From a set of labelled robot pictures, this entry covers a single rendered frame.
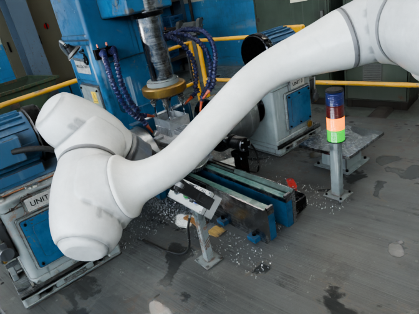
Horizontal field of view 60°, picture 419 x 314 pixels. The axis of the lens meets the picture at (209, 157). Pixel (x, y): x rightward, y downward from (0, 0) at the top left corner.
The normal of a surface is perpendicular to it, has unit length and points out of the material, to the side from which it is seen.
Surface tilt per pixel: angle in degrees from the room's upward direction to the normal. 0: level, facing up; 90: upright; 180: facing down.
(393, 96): 90
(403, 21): 75
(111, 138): 66
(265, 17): 90
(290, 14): 90
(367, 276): 0
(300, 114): 90
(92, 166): 20
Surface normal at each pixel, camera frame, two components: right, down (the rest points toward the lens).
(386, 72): -0.65, 0.43
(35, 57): 0.74, 0.16
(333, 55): -0.10, 0.63
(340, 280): -0.18, -0.89
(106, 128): 0.77, -0.45
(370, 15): -0.98, -0.04
